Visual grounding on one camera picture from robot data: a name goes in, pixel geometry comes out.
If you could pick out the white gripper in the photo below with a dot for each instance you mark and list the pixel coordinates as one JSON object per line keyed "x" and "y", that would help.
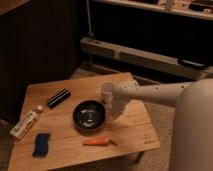
{"x": 115, "y": 107}

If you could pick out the black ceramic bowl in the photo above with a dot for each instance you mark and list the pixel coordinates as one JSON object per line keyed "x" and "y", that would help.
{"x": 89, "y": 115}

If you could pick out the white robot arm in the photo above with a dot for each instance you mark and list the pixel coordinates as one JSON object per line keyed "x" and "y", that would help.
{"x": 192, "y": 139}

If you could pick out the white plastic cup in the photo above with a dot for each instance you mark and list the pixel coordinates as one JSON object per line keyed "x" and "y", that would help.
{"x": 106, "y": 91}

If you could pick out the orange carrot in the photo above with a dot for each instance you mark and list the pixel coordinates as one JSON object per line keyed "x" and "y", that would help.
{"x": 98, "y": 141}

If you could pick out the grey long bench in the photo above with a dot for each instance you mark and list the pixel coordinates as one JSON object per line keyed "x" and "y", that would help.
{"x": 142, "y": 58}

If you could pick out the wooden table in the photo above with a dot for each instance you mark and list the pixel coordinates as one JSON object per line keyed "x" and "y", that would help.
{"x": 132, "y": 132}

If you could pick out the black rectangular box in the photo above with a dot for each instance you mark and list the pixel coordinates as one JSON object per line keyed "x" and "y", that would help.
{"x": 58, "y": 98}

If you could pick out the blue sponge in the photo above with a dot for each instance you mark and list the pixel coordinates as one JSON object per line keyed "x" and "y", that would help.
{"x": 41, "y": 146}

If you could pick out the white tube with cap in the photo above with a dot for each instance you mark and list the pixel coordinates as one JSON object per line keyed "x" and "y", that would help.
{"x": 26, "y": 123}

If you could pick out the metal pole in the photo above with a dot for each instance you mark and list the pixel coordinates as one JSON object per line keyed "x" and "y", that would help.
{"x": 90, "y": 32}

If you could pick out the wooden shelf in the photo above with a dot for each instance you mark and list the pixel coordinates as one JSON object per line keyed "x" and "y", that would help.
{"x": 168, "y": 8}

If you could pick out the black handle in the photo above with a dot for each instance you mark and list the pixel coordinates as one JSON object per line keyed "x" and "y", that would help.
{"x": 193, "y": 65}

